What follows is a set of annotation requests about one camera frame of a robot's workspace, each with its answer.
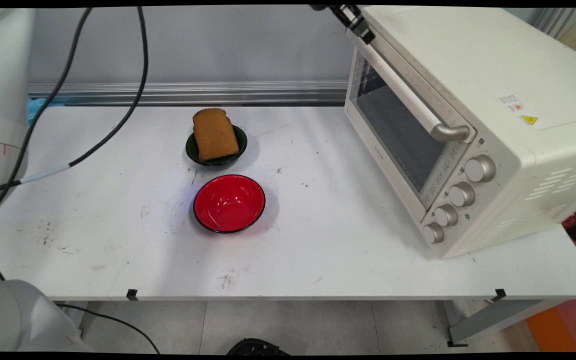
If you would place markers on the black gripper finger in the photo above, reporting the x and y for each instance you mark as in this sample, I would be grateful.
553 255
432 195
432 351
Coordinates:
340 14
360 22

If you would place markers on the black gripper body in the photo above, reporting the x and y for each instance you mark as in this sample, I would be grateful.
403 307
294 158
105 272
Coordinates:
325 7

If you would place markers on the brown bread slice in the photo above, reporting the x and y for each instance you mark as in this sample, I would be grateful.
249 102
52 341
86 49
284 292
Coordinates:
215 135

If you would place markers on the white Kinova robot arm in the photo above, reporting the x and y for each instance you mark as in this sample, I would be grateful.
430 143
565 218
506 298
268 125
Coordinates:
2 75

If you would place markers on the cream toaster oven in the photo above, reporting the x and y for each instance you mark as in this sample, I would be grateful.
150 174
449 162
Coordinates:
468 60

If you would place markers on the dark green bowl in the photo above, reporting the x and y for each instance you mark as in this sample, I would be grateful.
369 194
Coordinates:
242 145

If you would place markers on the white label sticker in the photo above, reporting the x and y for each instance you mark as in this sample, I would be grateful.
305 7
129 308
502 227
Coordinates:
511 102

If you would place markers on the silver oven knob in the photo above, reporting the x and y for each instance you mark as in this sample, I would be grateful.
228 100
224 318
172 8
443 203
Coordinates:
462 194
480 169
446 215
433 233

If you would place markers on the grey pleated curtain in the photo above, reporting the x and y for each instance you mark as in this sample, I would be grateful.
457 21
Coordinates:
550 20

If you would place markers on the yellow warning sticker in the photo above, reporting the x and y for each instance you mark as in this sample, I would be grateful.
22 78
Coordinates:
529 120

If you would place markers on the red bowl with black rim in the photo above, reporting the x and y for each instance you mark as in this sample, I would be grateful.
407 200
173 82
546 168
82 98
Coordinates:
230 205

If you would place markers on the blue plastic packaging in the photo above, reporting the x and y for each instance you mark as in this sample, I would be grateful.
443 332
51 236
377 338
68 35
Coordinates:
42 107

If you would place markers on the black table edge clip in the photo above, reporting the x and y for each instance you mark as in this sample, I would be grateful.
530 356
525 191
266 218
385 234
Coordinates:
500 294
132 294

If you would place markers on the grey table leg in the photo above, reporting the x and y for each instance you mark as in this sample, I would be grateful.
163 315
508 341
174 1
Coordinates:
493 317

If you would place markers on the black round object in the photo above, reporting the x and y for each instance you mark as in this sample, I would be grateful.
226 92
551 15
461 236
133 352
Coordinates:
257 347

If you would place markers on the orange box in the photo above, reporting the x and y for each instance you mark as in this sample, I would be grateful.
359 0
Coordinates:
550 330

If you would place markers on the aluminium rail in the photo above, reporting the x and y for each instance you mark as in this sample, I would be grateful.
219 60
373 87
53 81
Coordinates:
267 92

